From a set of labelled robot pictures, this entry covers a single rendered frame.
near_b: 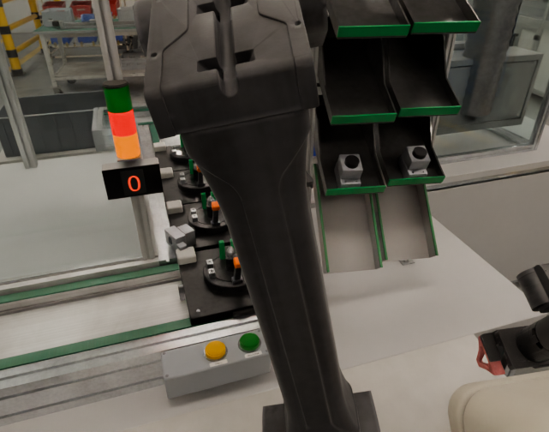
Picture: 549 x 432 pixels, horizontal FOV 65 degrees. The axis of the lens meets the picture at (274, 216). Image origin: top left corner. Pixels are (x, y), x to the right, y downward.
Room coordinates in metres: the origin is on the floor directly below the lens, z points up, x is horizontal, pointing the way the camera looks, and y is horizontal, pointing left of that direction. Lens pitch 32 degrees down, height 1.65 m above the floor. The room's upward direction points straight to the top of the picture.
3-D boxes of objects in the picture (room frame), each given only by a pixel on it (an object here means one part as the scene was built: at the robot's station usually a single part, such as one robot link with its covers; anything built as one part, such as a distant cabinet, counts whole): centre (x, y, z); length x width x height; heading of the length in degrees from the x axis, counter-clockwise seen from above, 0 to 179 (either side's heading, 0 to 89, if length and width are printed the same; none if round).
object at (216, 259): (0.83, 0.10, 0.98); 0.14 x 0.14 x 0.02
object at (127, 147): (0.88, 0.32, 1.28); 0.05 x 0.05 x 0.05
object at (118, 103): (0.88, 0.32, 1.38); 0.05 x 0.05 x 0.05
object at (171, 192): (1.30, 0.25, 1.01); 0.24 x 0.24 x 0.13; 18
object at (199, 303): (0.83, 0.10, 0.96); 0.24 x 0.24 x 0.02; 18
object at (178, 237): (0.95, 0.24, 0.99); 0.08 x 0.07 x 0.04; 39
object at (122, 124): (0.88, 0.32, 1.33); 0.05 x 0.05 x 0.05
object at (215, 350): (0.59, 0.12, 0.96); 0.04 x 0.04 x 0.02
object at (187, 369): (0.59, 0.12, 0.93); 0.21 x 0.07 x 0.06; 108
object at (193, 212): (1.07, 0.18, 1.01); 0.24 x 0.24 x 0.13; 18
